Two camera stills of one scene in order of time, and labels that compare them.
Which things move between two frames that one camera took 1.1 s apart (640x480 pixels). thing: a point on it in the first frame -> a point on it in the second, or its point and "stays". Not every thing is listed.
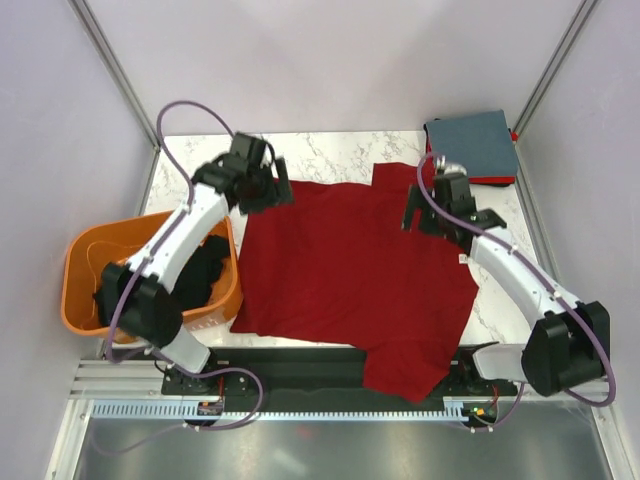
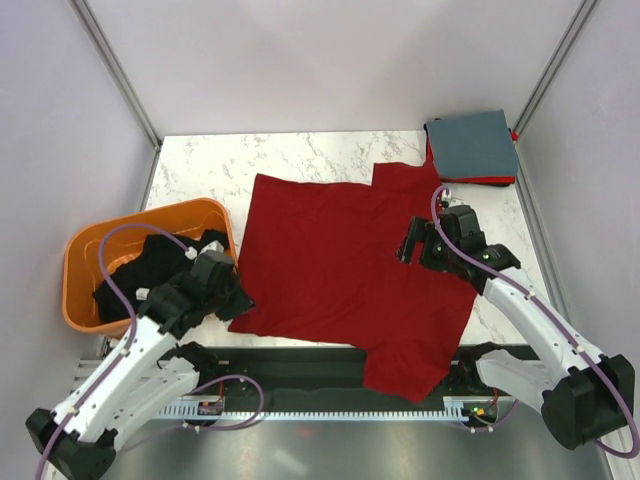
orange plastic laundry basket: (86, 255) stays
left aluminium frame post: (111, 63) stays
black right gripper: (416, 199) -> (421, 230)
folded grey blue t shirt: (481, 142) stays
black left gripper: (278, 193) -> (240, 304)
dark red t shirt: (336, 267) stays
